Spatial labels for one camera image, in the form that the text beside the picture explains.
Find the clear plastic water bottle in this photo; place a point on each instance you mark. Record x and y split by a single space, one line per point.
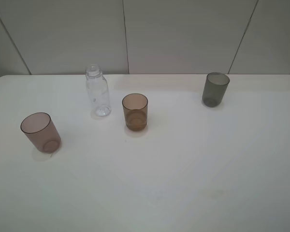
98 92

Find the grey translucent cup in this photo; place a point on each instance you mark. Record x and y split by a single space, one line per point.
214 88

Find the pink translucent cup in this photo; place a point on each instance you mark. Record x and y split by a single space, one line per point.
41 131

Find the orange-brown translucent cup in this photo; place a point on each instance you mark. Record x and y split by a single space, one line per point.
135 106

